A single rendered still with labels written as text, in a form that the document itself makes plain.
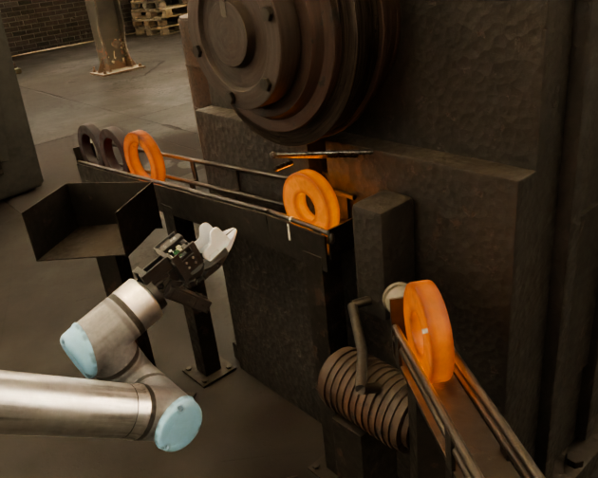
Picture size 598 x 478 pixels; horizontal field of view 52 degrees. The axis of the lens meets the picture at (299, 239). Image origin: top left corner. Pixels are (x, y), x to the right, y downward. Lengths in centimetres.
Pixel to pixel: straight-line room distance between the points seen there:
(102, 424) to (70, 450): 99
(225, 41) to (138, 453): 119
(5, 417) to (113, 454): 101
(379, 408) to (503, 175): 45
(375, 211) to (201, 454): 97
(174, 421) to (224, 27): 69
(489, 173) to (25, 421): 81
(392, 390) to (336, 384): 11
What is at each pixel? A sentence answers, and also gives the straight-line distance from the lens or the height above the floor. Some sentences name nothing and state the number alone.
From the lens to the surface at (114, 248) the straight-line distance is 162.
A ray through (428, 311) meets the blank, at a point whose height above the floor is 77.
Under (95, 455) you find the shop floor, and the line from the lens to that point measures 194.
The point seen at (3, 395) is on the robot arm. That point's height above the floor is 76.
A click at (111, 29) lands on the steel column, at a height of 49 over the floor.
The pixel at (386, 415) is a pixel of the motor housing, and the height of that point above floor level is 50.
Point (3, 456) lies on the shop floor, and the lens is 208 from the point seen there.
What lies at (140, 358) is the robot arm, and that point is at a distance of 116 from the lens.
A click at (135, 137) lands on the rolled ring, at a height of 78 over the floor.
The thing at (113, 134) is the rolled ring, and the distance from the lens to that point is 204.
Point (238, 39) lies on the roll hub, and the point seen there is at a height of 111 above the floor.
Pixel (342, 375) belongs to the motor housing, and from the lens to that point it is 118.
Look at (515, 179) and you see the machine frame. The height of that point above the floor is 87.
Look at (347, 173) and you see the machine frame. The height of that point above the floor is 81.
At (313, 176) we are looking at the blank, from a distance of 129.
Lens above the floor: 126
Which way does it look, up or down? 26 degrees down
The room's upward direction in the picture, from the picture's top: 6 degrees counter-clockwise
